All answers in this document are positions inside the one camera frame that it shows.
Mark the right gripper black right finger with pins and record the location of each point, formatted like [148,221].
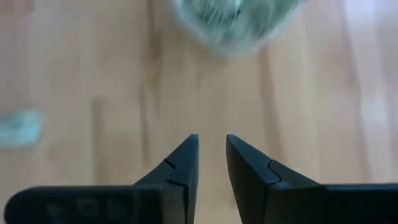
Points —
[295,205]

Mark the clear plastic container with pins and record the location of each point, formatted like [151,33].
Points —
[236,46]

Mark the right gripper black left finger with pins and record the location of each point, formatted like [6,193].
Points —
[124,205]

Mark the green white stevia packet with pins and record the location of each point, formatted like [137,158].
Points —
[20,127]

